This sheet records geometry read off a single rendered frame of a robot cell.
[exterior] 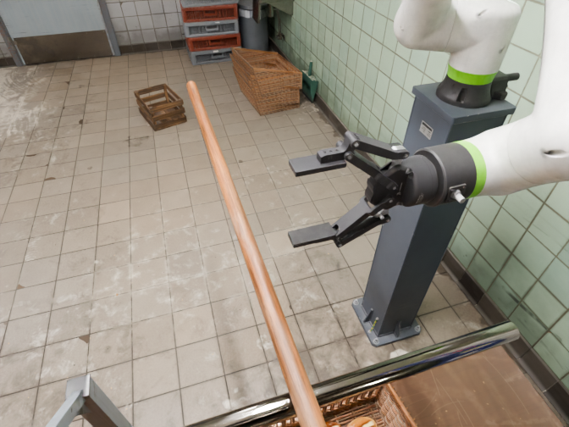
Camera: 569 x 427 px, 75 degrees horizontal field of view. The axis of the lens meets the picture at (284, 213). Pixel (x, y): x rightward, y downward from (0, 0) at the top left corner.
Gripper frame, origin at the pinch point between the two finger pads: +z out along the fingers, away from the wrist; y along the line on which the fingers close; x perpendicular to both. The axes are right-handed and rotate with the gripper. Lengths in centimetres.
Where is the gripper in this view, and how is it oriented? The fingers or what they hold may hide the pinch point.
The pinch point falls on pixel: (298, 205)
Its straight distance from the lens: 52.4
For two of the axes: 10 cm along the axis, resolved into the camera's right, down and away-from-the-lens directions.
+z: -9.5, 2.1, -2.2
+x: -3.1, -6.6, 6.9
